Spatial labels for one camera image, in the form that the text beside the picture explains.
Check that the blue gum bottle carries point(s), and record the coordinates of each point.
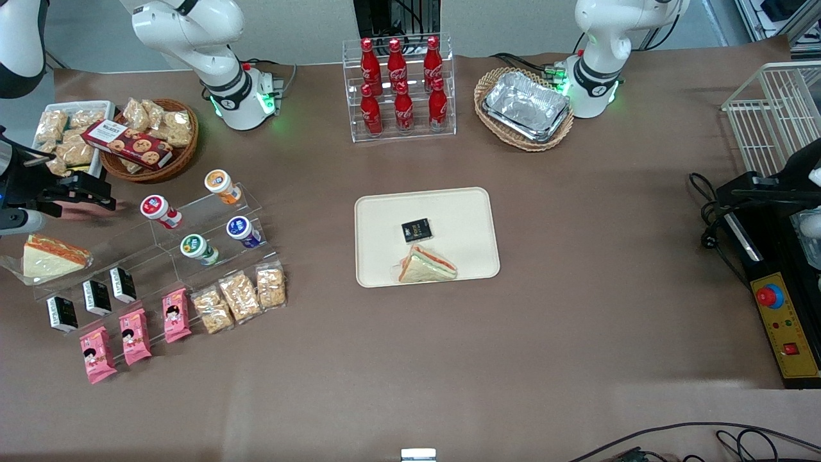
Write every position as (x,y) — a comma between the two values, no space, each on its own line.
(242,231)

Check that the silver foil tray stack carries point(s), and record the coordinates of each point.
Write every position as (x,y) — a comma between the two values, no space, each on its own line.
(526,106)

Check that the cream plastic serving tray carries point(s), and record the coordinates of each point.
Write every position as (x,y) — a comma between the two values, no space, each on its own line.
(462,224)

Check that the black machine with yellow panel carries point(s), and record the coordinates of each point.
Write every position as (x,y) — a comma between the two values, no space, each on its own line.
(786,321)

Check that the white rectangular plastic bin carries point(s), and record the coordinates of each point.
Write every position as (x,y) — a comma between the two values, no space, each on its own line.
(102,109)

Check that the black equipment cabinet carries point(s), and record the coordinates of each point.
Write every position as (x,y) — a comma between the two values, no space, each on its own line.
(378,16)

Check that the wrapped triangle sandwich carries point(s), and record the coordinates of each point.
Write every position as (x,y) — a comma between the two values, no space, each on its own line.
(51,260)
(426,266)

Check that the aluminium frame rack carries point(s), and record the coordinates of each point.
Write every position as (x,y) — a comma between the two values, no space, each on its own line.
(802,29)

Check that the red cookie box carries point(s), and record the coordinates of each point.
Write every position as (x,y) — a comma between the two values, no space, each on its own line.
(128,144)

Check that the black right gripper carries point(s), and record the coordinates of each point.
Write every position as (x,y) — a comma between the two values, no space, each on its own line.
(27,181)

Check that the green gum bottle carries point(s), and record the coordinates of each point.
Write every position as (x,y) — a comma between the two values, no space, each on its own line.
(197,249)

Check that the light wicker basket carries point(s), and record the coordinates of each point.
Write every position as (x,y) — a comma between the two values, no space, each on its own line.
(490,125)

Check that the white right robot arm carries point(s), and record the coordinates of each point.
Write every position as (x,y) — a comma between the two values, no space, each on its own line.
(192,32)

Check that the clear acrylic stepped stand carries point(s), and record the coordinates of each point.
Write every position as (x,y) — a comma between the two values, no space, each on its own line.
(128,247)

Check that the clear cracker snack pack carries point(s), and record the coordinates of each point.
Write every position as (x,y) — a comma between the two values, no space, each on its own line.
(240,296)
(136,114)
(213,310)
(86,119)
(51,125)
(131,165)
(270,286)
(155,110)
(58,167)
(176,128)
(46,147)
(76,153)

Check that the yellow and black pack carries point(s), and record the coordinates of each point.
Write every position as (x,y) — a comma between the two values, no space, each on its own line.
(78,169)

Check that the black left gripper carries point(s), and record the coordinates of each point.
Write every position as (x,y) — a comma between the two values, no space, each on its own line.
(790,177)

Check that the clear acrylic bottle rack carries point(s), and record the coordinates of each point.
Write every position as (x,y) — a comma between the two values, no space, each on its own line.
(417,138)

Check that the orange gum bottle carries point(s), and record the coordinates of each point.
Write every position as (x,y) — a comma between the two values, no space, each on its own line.
(221,185)

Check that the black gum pack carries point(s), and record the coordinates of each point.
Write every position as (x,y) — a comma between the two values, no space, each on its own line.
(97,297)
(416,230)
(123,285)
(62,314)

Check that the red cola bottle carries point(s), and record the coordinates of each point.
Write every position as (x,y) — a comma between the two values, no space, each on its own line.
(438,106)
(433,59)
(403,109)
(368,61)
(371,112)
(396,61)

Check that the red gum bottle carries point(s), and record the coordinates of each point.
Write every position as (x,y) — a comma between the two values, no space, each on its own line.
(160,212)

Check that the small silver device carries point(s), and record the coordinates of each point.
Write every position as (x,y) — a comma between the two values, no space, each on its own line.
(418,455)

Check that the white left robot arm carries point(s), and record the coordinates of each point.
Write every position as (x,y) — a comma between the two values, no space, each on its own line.
(596,70)

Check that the brown wicker basket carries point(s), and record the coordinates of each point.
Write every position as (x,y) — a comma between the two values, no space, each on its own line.
(183,154)

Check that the pink snack pack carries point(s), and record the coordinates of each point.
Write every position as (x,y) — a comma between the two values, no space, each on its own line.
(176,316)
(135,337)
(97,355)

